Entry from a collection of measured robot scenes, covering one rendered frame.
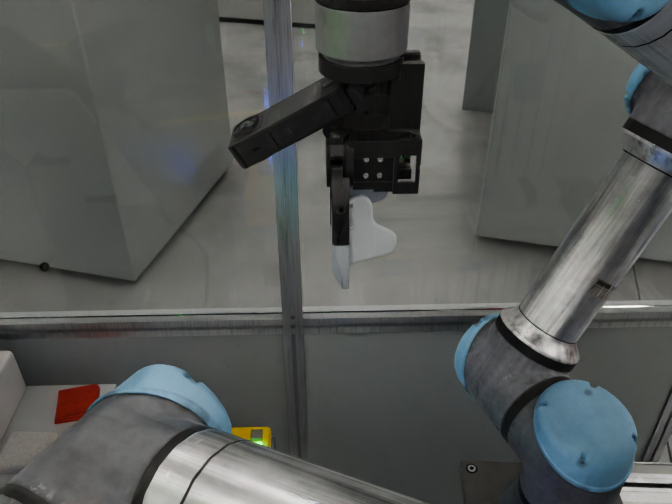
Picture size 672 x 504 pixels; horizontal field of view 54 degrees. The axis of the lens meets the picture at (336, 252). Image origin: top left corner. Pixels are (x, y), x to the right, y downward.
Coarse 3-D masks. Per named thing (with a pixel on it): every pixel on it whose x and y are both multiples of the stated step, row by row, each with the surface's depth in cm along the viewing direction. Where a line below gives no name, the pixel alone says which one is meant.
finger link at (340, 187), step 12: (336, 168) 55; (336, 180) 56; (348, 180) 56; (336, 192) 56; (348, 192) 56; (336, 204) 56; (348, 204) 57; (336, 216) 56; (348, 216) 57; (336, 228) 57; (348, 228) 58; (336, 240) 58; (348, 240) 58
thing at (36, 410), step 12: (108, 384) 134; (24, 396) 132; (36, 396) 132; (48, 396) 132; (24, 408) 129; (36, 408) 129; (48, 408) 129; (12, 420) 127; (24, 420) 127; (36, 420) 127; (48, 420) 127; (12, 432) 124; (60, 432) 124; (0, 444) 122; (0, 480) 116
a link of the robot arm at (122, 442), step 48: (144, 384) 37; (192, 384) 37; (96, 432) 34; (144, 432) 33; (192, 432) 33; (48, 480) 32; (96, 480) 32; (144, 480) 31; (192, 480) 30; (240, 480) 30; (288, 480) 29; (336, 480) 29
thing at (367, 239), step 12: (360, 204) 58; (360, 216) 58; (372, 216) 59; (360, 228) 59; (372, 228) 59; (384, 228) 59; (360, 240) 59; (372, 240) 59; (384, 240) 59; (396, 240) 59; (336, 252) 59; (348, 252) 59; (360, 252) 59; (372, 252) 59; (384, 252) 60; (336, 264) 60; (348, 264) 59; (336, 276) 61; (348, 276) 60; (348, 288) 62
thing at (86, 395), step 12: (96, 384) 132; (60, 396) 129; (72, 396) 129; (84, 396) 129; (96, 396) 129; (60, 408) 126; (72, 408) 126; (84, 408) 126; (60, 420) 125; (72, 420) 126
